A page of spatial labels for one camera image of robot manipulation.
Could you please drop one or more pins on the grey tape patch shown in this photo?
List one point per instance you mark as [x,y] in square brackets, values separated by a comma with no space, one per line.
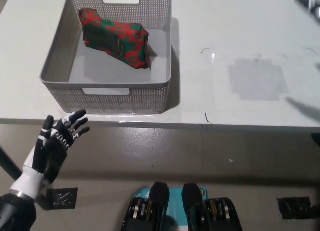
[257,81]

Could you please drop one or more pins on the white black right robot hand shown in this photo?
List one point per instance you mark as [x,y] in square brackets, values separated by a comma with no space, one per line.
[310,3]

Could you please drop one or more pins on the black teal left robot body block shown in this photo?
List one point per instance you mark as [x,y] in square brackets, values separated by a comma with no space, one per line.
[142,213]

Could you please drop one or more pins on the black table leg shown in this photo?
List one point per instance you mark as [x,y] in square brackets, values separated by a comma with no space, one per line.
[7,163]

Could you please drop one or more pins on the red green patterned cloth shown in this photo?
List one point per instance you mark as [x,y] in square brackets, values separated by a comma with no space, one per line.
[117,38]

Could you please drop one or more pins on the black floor tape patch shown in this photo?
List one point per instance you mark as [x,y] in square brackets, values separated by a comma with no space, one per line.
[295,208]
[63,198]

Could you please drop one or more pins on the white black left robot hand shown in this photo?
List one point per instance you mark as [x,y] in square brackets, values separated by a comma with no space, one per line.
[53,148]

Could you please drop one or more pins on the grey perforated plastic basket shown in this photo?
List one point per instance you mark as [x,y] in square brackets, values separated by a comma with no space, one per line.
[57,56]

